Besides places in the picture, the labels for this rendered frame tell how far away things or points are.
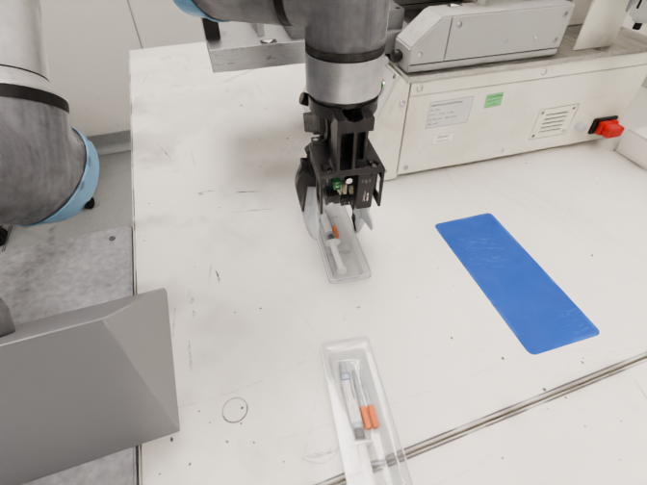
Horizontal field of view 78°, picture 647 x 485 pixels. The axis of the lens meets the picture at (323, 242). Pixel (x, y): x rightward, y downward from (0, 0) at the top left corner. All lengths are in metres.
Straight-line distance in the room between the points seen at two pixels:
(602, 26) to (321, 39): 0.53
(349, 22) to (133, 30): 1.90
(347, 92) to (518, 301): 0.34
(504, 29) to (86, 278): 0.66
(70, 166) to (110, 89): 1.83
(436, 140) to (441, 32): 0.16
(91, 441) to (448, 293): 0.41
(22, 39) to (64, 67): 1.78
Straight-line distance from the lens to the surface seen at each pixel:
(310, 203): 0.51
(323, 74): 0.39
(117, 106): 2.36
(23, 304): 0.63
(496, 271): 0.59
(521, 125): 0.78
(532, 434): 0.48
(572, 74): 0.80
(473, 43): 0.66
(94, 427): 0.42
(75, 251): 0.67
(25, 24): 0.55
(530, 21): 0.70
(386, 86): 0.65
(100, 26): 2.23
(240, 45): 0.60
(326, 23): 0.37
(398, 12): 0.66
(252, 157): 0.76
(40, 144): 0.49
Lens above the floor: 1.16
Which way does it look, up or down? 45 degrees down
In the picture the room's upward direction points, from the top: straight up
